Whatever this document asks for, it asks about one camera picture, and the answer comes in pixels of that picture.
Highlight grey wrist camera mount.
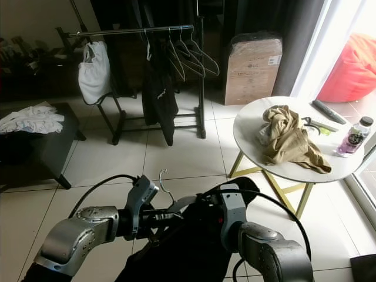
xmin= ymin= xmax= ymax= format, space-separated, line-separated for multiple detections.
xmin=122 ymin=175 xmax=160 ymax=240
xmin=220 ymin=185 xmax=247 ymax=253

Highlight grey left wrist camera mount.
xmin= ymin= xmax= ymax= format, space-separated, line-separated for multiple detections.
xmin=122 ymin=175 xmax=160 ymax=240

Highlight wrapped brown cardboard box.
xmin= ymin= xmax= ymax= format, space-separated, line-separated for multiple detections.
xmin=223 ymin=32 xmax=284 ymax=106

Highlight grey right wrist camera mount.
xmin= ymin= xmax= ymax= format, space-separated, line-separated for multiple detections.
xmin=220 ymin=185 xmax=247 ymax=253

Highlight tan crumpled garment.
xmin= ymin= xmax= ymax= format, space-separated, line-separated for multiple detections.
xmin=260 ymin=106 xmax=333 ymax=174

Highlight black hanging shirt small logo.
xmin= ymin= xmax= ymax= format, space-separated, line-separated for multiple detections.
xmin=142 ymin=44 xmax=177 ymax=147

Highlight black clothes rack silver rail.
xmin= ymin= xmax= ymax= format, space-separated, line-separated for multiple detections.
xmin=56 ymin=0 xmax=206 ymax=146

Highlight dark wooden sideboard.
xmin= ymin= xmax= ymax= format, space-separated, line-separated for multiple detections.
xmin=0 ymin=50 xmax=136 ymax=103

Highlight round white table gold legs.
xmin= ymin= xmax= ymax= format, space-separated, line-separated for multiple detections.
xmin=228 ymin=97 xmax=376 ymax=219

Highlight white green packet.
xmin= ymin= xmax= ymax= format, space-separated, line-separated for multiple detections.
xmin=316 ymin=122 xmax=340 ymax=136

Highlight dark grey remote control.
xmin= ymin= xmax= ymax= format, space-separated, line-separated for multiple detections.
xmin=311 ymin=100 xmax=348 ymax=125

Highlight red beanbag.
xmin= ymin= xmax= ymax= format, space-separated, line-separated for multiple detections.
xmin=316 ymin=32 xmax=376 ymax=104

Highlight black scissors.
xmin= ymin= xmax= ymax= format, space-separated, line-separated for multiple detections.
xmin=301 ymin=117 xmax=324 ymax=136

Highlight purple drink bottle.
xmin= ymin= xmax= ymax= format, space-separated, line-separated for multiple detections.
xmin=336 ymin=116 xmax=374 ymax=158

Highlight dark grey curtain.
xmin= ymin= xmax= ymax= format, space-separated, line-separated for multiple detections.
xmin=223 ymin=0 xmax=327 ymax=98

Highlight white hanging top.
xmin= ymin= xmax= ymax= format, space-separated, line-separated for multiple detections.
xmin=78 ymin=41 xmax=112 ymax=106

